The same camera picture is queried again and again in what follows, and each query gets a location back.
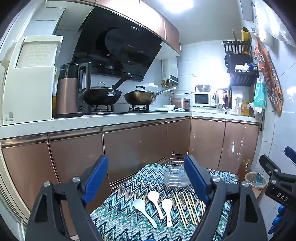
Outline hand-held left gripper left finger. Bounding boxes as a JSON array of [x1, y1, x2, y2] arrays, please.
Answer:
[[25, 155, 109, 241]]

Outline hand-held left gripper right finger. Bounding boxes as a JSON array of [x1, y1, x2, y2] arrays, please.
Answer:
[[183, 154, 270, 241]]

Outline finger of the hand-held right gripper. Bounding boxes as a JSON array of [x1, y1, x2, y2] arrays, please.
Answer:
[[284, 146, 296, 164], [259, 154, 281, 178]]

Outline wire utensil rack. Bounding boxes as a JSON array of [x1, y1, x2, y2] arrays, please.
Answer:
[[164, 151, 192, 188]]

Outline bunch of wooden chopsticks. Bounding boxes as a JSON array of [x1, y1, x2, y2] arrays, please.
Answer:
[[173, 191, 206, 226]]

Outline white ceramic spoon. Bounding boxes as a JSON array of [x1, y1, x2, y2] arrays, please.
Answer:
[[161, 199, 173, 227], [133, 199, 158, 229], [147, 191, 164, 219]]

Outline person's right hand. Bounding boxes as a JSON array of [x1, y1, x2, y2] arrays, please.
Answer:
[[268, 205, 286, 235]]

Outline round plastic container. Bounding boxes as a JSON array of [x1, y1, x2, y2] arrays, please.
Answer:
[[245, 172, 267, 190]]

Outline large cooking oil bottle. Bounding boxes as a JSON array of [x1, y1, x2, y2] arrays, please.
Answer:
[[237, 159, 252, 183]]

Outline zigzag patterned cloth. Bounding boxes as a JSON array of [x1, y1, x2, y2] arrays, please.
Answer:
[[90, 163, 240, 241]]

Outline brown lower cabinets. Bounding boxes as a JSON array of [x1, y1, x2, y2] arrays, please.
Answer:
[[0, 117, 259, 237]]

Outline teal hanging bag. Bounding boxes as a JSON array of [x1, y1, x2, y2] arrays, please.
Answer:
[[253, 77, 267, 109]]

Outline gas stove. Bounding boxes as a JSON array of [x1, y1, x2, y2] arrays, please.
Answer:
[[87, 104, 168, 115]]

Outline patterned hanging apron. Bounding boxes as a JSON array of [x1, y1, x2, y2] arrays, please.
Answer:
[[253, 38, 284, 116]]

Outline brown rice cooker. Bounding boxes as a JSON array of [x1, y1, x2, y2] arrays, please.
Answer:
[[171, 97, 190, 110]]

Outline white microwave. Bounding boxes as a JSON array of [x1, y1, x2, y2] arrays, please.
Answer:
[[193, 92, 216, 107]]

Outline black wok with lid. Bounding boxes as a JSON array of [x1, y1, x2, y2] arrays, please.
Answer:
[[83, 73, 132, 106]]

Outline kitchen faucet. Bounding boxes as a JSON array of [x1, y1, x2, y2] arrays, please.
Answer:
[[212, 88, 228, 114]]

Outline brown electric kettle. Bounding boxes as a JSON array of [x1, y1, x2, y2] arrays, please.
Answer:
[[55, 62, 92, 118]]

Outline golden wok with lid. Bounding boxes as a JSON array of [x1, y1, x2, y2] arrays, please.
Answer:
[[124, 85, 176, 105]]

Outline white countertop appliance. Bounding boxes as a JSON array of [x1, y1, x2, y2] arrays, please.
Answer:
[[0, 35, 64, 127]]

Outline white water heater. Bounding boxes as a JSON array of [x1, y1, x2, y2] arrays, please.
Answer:
[[161, 57, 179, 84]]

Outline clear plastic bag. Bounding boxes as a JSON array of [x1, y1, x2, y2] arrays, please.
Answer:
[[253, 0, 294, 47]]

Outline black range hood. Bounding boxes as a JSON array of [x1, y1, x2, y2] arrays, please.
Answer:
[[72, 6, 166, 81]]

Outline black wall rack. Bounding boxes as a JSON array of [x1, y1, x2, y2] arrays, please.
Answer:
[[222, 40, 259, 87]]

